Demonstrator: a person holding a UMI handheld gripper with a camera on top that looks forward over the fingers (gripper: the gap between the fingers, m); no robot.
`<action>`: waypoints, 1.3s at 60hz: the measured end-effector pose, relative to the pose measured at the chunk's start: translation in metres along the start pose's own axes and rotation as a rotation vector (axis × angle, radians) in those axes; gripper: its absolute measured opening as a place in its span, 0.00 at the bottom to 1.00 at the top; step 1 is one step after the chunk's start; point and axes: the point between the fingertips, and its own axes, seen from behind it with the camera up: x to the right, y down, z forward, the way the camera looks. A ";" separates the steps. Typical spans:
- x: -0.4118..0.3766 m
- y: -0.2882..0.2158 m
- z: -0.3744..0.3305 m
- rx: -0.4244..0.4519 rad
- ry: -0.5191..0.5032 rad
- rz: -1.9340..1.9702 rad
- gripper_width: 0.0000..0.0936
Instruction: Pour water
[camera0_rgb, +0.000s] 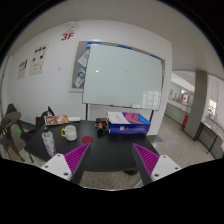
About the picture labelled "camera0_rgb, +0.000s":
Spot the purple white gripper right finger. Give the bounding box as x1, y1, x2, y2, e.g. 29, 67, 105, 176
132, 144, 181, 185

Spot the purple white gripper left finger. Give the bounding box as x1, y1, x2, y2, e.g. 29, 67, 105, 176
42, 143, 91, 185

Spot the white water bottle black cap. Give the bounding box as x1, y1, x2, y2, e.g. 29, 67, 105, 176
42, 127, 56, 157

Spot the round red coaster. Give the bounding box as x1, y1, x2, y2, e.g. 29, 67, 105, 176
82, 136, 94, 144

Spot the white flat box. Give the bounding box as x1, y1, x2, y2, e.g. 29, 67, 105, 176
68, 117, 81, 122

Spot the colourful book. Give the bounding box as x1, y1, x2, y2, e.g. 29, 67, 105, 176
44, 115, 68, 126

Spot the black red device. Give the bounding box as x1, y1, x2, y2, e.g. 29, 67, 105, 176
95, 118, 111, 134

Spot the blue cardboard box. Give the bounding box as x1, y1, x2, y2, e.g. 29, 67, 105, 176
110, 112, 151, 134

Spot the white paper sheet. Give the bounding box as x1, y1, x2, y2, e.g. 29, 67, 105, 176
107, 112, 128, 124

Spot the black side table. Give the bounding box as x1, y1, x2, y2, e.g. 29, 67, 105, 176
194, 120, 224, 159

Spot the grey concrete pillar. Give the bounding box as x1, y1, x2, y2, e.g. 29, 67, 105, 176
184, 70, 207, 139

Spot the dark wooden chair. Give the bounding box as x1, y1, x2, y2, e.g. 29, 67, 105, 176
0, 103, 24, 162

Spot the large whiteboard on stand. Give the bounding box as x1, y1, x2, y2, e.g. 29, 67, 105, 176
83, 44, 163, 111

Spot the white mug yellow handle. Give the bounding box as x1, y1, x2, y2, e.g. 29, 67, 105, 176
61, 125, 77, 141

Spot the red white wall sign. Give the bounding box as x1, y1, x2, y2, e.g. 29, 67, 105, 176
182, 93, 189, 103

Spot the white wall poster small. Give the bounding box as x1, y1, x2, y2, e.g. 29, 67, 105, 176
17, 59, 28, 79

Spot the white wall poster large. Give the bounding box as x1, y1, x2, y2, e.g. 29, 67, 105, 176
29, 44, 49, 75

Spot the red 3F wall sign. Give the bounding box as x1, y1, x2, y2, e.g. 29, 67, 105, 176
61, 32, 74, 41

